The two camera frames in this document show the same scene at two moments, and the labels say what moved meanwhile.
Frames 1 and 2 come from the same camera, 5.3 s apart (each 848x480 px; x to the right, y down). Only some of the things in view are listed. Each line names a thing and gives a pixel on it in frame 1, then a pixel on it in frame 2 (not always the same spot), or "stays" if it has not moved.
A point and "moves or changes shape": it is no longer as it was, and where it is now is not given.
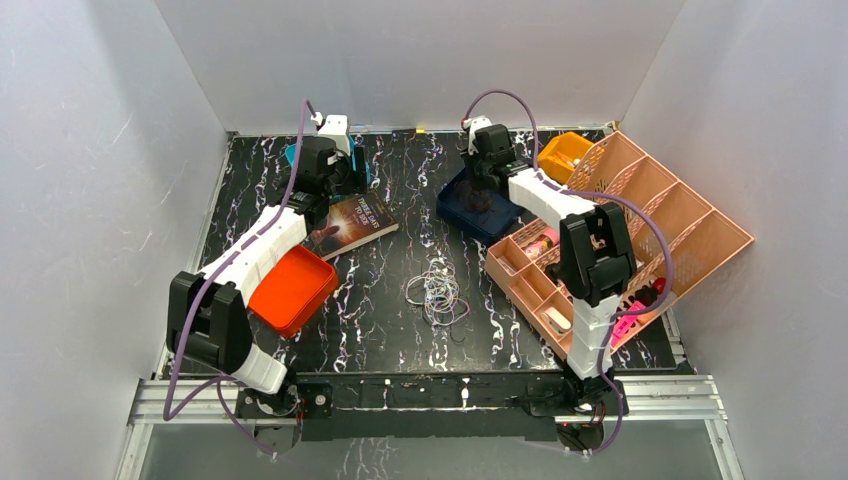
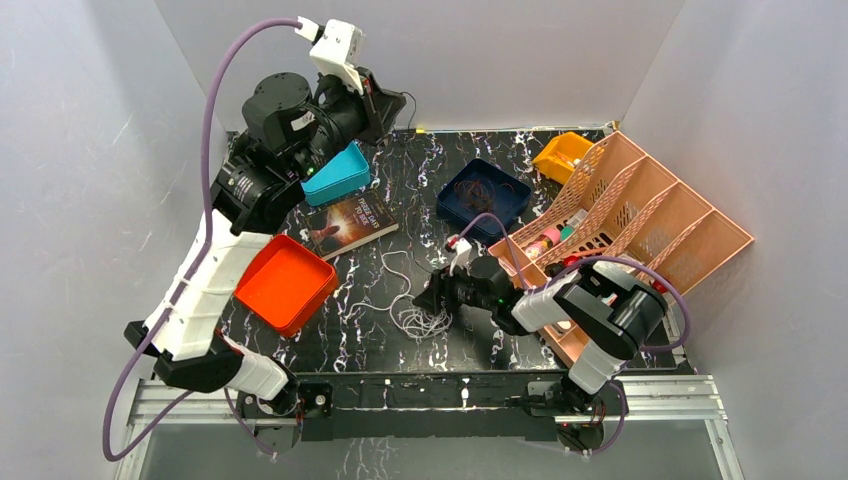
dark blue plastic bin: x=486 y=226 stays
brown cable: x=473 y=199 stays
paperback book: x=350 y=222 stays
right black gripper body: x=478 y=167 → x=458 y=288
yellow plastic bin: x=560 y=154 stays
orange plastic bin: x=292 y=292 stays
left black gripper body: x=354 y=168 → x=374 y=105
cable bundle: x=438 y=292 moves or changes shape
